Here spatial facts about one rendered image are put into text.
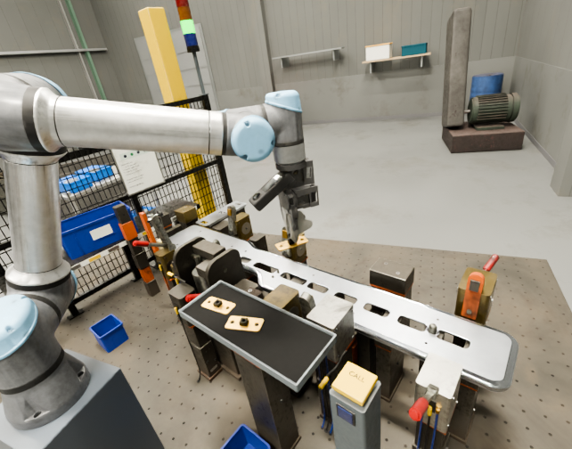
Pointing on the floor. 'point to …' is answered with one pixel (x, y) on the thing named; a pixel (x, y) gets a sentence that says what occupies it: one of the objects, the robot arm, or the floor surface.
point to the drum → (486, 84)
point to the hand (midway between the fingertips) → (290, 237)
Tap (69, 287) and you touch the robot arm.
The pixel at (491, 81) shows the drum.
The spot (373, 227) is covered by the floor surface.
